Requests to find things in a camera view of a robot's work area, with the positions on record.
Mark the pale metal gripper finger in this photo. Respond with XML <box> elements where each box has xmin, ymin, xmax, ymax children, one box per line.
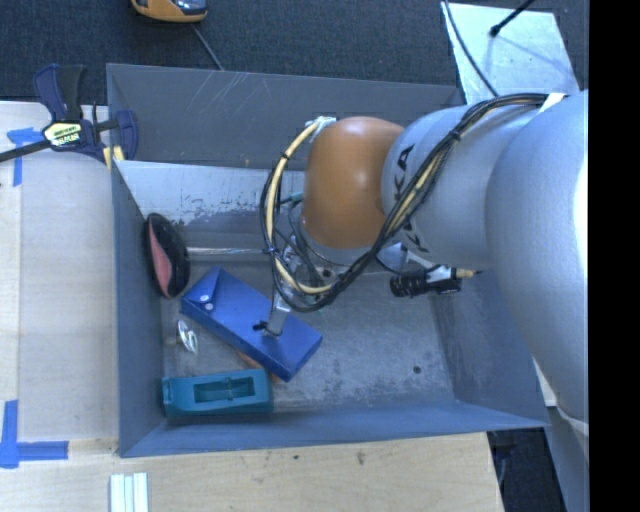
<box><xmin>266</xmin><ymin>297</ymin><xmax>292</xmax><ymax>338</ymax></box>

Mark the blue flat box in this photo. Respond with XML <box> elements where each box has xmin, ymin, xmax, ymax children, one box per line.
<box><xmin>180</xmin><ymin>265</ymin><xmax>324</xmax><ymax>384</ymax></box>

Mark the orange flat piece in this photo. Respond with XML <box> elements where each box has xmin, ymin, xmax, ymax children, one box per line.
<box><xmin>234</xmin><ymin>349</ymin><xmax>284</xmax><ymax>385</ymax></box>

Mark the grey metal bin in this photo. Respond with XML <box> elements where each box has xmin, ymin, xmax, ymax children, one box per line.
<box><xmin>105</xmin><ymin>63</ymin><xmax>552</xmax><ymax>459</ymax></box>

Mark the black and red oval object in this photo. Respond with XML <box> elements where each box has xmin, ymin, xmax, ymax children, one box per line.
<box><xmin>144</xmin><ymin>212</ymin><xmax>192</xmax><ymax>300</ymax></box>

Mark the pale wood board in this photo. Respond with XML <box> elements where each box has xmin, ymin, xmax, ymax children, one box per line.
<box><xmin>17</xmin><ymin>149</ymin><xmax>121</xmax><ymax>443</ymax></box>

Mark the small silver metal ring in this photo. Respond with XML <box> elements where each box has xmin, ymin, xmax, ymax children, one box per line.
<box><xmin>174</xmin><ymin>319</ymin><xmax>201</xmax><ymax>356</ymax></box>

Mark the black cylinder on white bracket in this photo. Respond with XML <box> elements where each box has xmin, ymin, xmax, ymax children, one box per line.
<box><xmin>377</xmin><ymin>244</ymin><xmax>476</xmax><ymax>299</ymax></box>

